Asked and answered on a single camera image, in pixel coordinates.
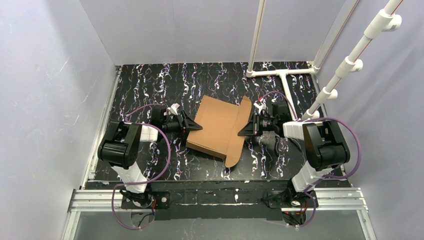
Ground brown cardboard box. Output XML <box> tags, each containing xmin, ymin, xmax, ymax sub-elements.
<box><xmin>186</xmin><ymin>95</ymin><xmax>252</xmax><ymax>168</ymax></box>

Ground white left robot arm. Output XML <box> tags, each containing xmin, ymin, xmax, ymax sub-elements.
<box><xmin>97</xmin><ymin>104</ymin><xmax>203</xmax><ymax>194</ymax></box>

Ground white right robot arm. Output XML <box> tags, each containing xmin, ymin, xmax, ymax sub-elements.
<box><xmin>238</xmin><ymin>104</ymin><xmax>350</xmax><ymax>197</ymax></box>

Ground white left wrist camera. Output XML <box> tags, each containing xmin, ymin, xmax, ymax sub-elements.
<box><xmin>167</xmin><ymin>103</ymin><xmax>180</xmax><ymax>116</ymax></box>

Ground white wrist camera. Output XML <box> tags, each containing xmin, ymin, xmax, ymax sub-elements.
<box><xmin>167</xmin><ymin>103</ymin><xmax>180</xmax><ymax>116</ymax></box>
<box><xmin>253</xmin><ymin>97</ymin><xmax>267</xmax><ymax>113</ymax></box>

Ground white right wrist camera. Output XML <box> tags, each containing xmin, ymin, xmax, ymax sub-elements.
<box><xmin>253</xmin><ymin>97</ymin><xmax>267</xmax><ymax>113</ymax></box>

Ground black handled pliers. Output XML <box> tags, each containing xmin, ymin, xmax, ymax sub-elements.
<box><xmin>270</xmin><ymin>134</ymin><xmax>304</xmax><ymax>160</ymax></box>

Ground white PVC pipe frame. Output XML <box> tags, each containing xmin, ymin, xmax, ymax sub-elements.
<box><xmin>245</xmin><ymin>0</ymin><xmax>360</xmax><ymax>106</ymax></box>

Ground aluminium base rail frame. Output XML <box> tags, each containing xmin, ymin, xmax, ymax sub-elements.
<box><xmin>68</xmin><ymin>180</ymin><xmax>368</xmax><ymax>221</ymax></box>

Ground white PVC camera pole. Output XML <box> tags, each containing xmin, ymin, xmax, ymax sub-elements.
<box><xmin>301</xmin><ymin>0</ymin><xmax>403</xmax><ymax>121</ymax></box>

